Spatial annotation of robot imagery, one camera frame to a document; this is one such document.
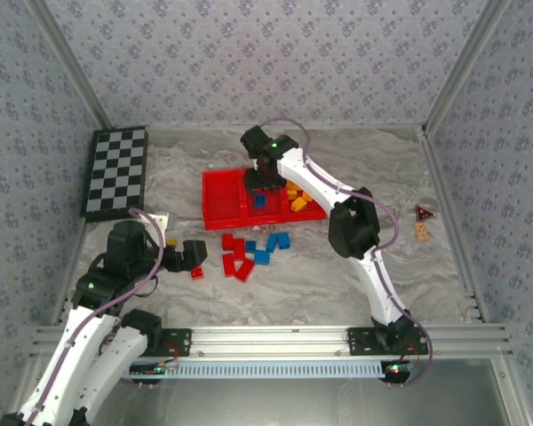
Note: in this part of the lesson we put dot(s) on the yellow lego brick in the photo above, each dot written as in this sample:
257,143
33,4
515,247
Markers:
299,203
307,196
294,184
291,194

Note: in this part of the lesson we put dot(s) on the black grey checkerboard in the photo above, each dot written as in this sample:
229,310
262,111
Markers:
115,173

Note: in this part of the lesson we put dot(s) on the controller circuit board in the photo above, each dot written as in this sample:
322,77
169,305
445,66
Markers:
397,368
153,368

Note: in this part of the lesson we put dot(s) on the grey metal panel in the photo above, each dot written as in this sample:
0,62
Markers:
271,401

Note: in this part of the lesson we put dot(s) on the small wooden tag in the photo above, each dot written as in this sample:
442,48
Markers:
422,231

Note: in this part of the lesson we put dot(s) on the red lego plate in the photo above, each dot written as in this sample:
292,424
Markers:
197,273

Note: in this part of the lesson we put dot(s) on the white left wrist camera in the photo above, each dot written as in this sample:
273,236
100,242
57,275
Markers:
166,220

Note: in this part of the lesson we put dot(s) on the left controller circuit board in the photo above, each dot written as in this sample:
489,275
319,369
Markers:
153,368

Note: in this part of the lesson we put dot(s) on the aluminium frame post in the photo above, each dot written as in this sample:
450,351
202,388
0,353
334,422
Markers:
466,66

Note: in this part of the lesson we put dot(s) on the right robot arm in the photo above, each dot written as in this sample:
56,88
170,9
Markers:
377,284

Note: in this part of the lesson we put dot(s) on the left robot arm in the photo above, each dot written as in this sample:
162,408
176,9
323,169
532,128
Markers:
115,355

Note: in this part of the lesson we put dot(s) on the right controller circuit board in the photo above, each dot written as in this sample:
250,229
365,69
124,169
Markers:
397,368

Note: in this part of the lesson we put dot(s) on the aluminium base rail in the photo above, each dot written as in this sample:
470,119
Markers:
271,341

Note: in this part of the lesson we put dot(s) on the red black warning triangle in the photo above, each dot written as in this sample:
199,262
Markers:
424,214

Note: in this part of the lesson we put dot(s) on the blue lego brick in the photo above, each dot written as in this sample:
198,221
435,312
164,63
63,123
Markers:
272,242
284,240
262,256
260,200
250,246

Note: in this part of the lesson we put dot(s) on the yellow bricks group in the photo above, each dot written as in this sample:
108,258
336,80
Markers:
313,213

